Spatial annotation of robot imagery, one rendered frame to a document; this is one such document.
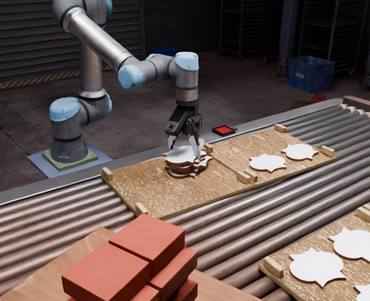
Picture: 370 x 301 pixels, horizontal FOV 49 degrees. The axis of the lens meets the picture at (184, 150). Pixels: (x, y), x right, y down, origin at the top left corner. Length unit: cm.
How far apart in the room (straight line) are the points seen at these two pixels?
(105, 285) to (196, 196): 90
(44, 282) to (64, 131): 85
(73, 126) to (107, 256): 119
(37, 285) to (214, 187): 69
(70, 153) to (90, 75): 32
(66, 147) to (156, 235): 120
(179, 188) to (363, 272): 61
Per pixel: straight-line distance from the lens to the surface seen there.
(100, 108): 171
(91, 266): 47
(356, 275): 112
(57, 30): 617
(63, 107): 163
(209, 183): 140
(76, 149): 168
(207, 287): 86
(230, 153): 161
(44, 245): 121
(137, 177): 144
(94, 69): 165
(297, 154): 163
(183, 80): 132
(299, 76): 579
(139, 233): 51
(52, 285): 90
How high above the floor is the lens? 164
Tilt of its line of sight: 26 degrees down
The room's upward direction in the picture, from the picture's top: straight up
